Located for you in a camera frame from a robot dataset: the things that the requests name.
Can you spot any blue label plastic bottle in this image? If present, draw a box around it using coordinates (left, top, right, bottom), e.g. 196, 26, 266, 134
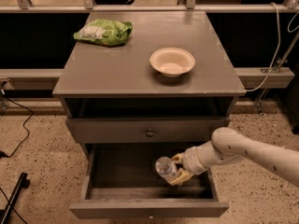
155, 157, 178, 183

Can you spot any black stand leg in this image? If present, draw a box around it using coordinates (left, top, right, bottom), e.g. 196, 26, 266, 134
0, 173, 30, 224

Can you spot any metal railing frame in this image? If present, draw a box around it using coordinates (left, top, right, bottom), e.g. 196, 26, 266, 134
0, 0, 299, 91

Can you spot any black floor cable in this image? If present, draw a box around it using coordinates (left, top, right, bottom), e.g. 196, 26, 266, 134
0, 89, 36, 159

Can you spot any round upper drawer knob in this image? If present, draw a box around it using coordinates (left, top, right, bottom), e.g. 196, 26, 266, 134
146, 129, 154, 137

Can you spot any open lower grey drawer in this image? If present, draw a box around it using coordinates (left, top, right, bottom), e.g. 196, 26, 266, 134
70, 143, 229, 219

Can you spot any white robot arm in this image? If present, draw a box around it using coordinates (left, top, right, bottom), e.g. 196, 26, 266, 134
169, 127, 299, 187

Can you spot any white paper bowl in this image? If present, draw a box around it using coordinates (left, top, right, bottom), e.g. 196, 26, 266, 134
149, 48, 195, 77

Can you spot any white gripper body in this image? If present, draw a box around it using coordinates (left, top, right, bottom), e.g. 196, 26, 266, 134
182, 143, 210, 175

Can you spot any closed upper grey drawer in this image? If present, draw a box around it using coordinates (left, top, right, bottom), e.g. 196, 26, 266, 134
66, 117, 230, 144

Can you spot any grey wooden drawer cabinet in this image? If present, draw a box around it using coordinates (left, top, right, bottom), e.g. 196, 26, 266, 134
51, 10, 247, 159

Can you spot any green chip bag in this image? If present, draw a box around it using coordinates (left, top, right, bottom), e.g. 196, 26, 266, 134
73, 19, 133, 47

